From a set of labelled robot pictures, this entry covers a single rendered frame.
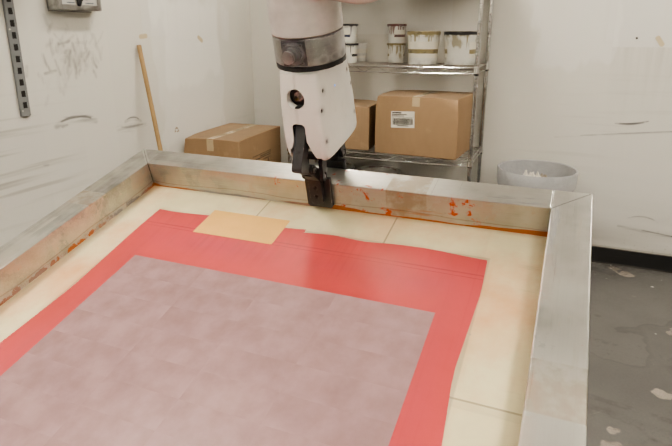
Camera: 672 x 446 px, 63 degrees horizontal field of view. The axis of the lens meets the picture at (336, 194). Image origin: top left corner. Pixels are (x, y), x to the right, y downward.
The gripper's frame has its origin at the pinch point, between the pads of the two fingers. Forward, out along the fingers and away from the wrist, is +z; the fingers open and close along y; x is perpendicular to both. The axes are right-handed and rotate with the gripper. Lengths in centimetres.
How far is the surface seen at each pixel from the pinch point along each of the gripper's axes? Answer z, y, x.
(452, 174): 157, 280, 44
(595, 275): 198, 245, -52
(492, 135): 129, 288, 19
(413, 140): 115, 243, 60
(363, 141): 120, 246, 93
